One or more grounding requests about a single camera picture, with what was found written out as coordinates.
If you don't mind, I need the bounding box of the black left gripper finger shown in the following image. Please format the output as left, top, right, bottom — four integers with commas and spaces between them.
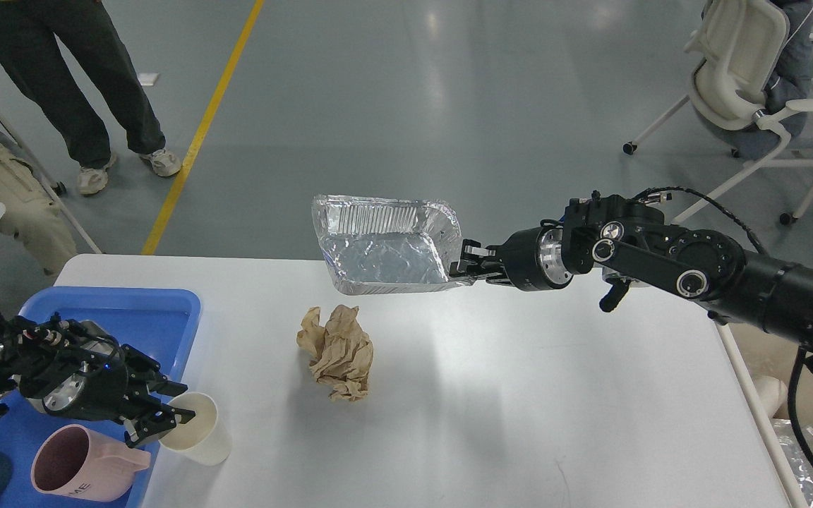
123, 395, 196, 448
121, 344, 189, 397

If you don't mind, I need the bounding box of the brown paper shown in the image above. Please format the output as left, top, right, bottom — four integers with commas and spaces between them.
296, 305, 374, 401

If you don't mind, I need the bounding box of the white office chair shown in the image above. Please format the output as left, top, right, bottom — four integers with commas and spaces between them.
622, 1, 813, 225

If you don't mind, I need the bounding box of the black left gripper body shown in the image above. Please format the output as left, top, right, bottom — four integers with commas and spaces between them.
41, 345, 129, 421

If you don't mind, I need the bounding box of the person in dark trousers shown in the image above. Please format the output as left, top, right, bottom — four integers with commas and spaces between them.
0, 1, 181, 195

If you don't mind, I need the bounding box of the beige plastic bin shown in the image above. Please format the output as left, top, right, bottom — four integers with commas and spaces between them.
717, 324, 813, 507

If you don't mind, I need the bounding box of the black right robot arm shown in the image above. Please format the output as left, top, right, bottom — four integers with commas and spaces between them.
449, 187, 813, 467

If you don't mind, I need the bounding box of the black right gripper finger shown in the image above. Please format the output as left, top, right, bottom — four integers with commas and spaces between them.
449, 240, 506, 286

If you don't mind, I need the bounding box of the pink mug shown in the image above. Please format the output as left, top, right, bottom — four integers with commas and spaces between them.
31, 424, 152, 502

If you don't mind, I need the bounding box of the aluminium foil container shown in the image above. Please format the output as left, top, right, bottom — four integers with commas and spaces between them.
312, 194, 472, 296

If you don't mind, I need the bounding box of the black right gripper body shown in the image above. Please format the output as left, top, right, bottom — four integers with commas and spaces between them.
501, 227, 573, 291

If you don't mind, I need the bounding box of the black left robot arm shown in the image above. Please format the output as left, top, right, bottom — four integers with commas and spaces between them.
0, 312, 198, 448

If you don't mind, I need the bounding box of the seated person in jeans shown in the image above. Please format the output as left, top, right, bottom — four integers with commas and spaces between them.
731, 1, 813, 160

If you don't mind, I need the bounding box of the white paper cup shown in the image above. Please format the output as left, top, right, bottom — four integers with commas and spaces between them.
159, 392, 232, 466

